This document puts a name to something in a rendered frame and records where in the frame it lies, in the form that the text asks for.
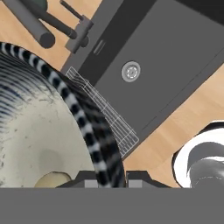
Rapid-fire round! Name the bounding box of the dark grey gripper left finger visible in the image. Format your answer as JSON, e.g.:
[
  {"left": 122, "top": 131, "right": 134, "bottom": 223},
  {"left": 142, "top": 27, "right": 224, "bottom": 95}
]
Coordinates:
[{"left": 55, "top": 170, "right": 98, "bottom": 189}]

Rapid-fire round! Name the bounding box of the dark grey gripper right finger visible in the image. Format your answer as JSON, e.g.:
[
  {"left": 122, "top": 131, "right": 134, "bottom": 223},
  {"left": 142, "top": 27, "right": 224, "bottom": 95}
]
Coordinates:
[{"left": 126, "top": 170, "right": 172, "bottom": 189}]

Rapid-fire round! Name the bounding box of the black white patterned bowl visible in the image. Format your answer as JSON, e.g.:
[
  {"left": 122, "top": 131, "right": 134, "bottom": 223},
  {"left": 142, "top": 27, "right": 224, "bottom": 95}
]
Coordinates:
[{"left": 0, "top": 42, "right": 127, "bottom": 189}]

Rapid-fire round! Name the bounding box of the dark grey sink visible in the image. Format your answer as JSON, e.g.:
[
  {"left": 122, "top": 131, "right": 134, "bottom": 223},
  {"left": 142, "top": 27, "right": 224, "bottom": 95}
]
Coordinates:
[{"left": 60, "top": 0, "right": 224, "bottom": 161}]

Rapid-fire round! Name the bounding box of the pale cream round item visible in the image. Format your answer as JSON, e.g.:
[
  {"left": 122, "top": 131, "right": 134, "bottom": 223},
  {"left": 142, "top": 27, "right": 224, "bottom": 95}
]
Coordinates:
[{"left": 33, "top": 171, "right": 73, "bottom": 189}]

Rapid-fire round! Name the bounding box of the white black round object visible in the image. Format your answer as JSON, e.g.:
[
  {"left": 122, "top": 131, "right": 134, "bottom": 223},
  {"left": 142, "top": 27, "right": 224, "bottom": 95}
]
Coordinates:
[{"left": 171, "top": 120, "right": 224, "bottom": 189}]

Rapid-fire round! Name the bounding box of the dark grey tap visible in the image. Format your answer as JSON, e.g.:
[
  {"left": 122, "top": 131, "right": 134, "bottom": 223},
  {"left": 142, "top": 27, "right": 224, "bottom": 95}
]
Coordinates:
[{"left": 1, "top": 0, "right": 95, "bottom": 54}]

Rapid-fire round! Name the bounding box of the white wire rack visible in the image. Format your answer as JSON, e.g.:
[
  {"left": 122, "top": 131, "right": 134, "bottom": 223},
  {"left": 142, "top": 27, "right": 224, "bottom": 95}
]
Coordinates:
[{"left": 65, "top": 66, "right": 140, "bottom": 160}]

